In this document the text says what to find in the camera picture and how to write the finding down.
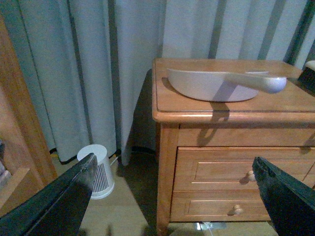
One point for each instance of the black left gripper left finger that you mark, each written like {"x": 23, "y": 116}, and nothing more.
{"x": 58, "y": 209}

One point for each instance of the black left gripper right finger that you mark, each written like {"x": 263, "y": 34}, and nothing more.
{"x": 289, "y": 202}

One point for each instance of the pink plastic dustpan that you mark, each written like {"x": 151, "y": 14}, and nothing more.
{"x": 208, "y": 86}

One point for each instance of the white cylindrical air purifier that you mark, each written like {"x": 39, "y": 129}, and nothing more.
{"x": 104, "y": 183}

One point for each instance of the round wooden upper drawer knob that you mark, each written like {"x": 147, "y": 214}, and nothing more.
{"x": 251, "y": 176}

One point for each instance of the round wooden drawer knob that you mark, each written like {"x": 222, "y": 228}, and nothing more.
{"x": 251, "y": 176}
{"x": 237, "y": 210}

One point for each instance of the round wooden lower drawer knob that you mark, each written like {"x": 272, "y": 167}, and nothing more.
{"x": 237, "y": 210}

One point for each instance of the wooden nightstand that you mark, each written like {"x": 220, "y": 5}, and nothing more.
{"x": 206, "y": 149}

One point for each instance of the grey curtain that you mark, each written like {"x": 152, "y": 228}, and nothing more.
{"x": 85, "y": 61}

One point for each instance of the wooden bed frame side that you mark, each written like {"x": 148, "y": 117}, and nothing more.
{"x": 26, "y": 155}

